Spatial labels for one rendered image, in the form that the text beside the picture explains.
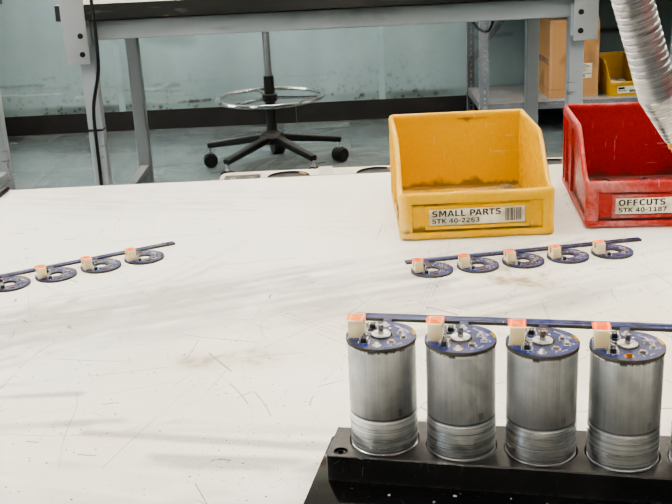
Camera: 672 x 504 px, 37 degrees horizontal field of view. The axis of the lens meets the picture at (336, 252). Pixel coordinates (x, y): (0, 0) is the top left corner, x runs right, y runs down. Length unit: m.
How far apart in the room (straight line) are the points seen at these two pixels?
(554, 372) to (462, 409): 0.03
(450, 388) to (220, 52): 4.49
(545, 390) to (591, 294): 0.22
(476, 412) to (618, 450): 0.05
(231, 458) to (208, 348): 0.11
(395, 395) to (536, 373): 0.05
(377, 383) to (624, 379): 0.08
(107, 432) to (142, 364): 0.07
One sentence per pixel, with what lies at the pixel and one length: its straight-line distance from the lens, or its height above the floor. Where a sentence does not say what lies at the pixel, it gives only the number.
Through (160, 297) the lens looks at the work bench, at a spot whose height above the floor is 0.75.
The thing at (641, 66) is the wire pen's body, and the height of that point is 0.91.
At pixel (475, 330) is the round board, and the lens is 0.36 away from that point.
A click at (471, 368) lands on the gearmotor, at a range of 0.35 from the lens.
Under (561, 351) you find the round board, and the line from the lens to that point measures 0.35.
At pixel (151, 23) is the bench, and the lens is 2.74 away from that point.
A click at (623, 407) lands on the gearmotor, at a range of 0.35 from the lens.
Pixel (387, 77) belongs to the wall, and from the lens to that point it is 4.81.
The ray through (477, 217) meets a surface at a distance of 0.66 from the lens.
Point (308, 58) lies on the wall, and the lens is 4.79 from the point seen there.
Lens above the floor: 0.96
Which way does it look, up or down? 19 degrees down
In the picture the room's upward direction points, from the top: 3 degrees counter-clockwise
